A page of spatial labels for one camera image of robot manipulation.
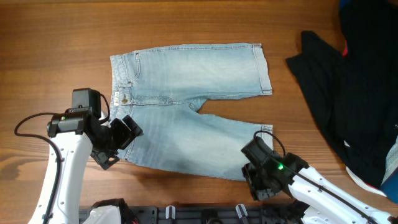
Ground light blue denim shorts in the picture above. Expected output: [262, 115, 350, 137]
[110, 43, 273, 180]

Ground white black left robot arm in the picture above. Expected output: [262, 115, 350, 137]
[30, 88, 143, 223]

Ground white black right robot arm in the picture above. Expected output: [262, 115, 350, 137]
[241, 136, 397, 224]

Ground white red garment edge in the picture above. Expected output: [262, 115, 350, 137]
[346, 167, 386, 197]

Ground dark navy garment pile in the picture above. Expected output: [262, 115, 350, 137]
[286, 1, 397, 188]

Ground light blue mesh garment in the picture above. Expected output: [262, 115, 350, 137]
[382, 143, 397, 183]

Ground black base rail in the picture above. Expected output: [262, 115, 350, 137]
[79, 203, 305, 224]

